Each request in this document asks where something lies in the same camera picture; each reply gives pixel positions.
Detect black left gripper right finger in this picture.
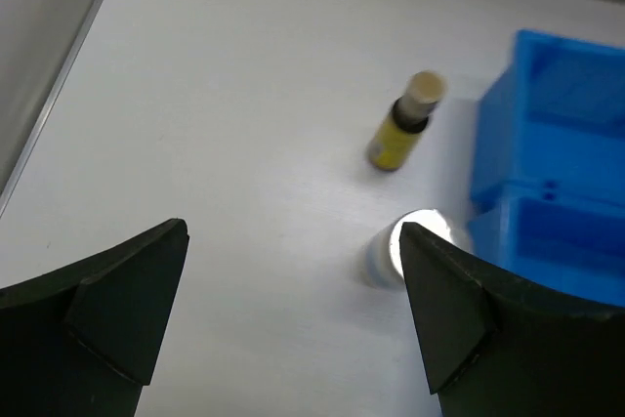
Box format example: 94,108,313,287
399,223,624,416

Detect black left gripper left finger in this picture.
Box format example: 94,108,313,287
1,219,188,416

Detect white jar silver lid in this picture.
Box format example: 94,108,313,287
362,209,474,290

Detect yellow bottle with cork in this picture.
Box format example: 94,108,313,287
367,70,446,172

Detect blue plastic compartment bin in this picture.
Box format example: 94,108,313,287
468,30,624,306

